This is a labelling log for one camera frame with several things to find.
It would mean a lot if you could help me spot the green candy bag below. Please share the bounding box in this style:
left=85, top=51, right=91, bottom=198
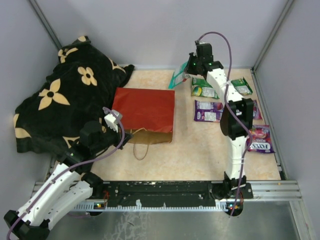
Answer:
left=231, top=77, right=253, bottom=96
left=191, top=77, right=219, bottom=99

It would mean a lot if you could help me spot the red paper bag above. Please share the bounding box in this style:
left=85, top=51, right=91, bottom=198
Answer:
left=112, top=87, right=175, bottom=161

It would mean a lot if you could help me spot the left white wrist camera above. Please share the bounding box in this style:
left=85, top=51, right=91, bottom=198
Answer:
left=104, top=110, right=123, bottom=133

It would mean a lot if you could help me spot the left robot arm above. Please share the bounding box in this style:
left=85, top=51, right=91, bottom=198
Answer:
left=3, top=121, right=133, bottom=240

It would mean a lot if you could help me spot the teal mint candy bag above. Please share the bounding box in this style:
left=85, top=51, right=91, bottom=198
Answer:
left=168, top=62, right=191, bottom=90

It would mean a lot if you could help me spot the white cable duct strip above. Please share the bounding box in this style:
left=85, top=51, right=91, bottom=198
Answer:
left=69, top=201, right=245, bottom=213

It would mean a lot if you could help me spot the purple candy bag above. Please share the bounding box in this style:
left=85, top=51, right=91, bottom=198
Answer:
left=253, top=100, right=263, bottom=120
left=194, top=100, right=224, bottom=123

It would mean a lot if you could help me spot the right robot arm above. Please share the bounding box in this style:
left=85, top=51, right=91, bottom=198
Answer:
left=185, top=40, right=254, bottom=200

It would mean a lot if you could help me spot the black floral blanket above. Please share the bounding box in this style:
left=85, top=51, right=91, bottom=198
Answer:
left=13, top=36, right=135, bottom=157

